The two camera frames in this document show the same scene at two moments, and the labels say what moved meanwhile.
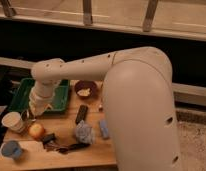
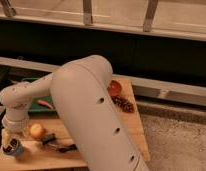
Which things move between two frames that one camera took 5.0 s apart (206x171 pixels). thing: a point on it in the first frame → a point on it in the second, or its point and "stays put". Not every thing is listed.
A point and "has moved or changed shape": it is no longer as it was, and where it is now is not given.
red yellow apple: (36, 131) stays put
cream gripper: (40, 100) → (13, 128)
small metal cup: (25, 114) has moved or changed shape
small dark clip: (48, 138) stays put
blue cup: (11, 149) stays put
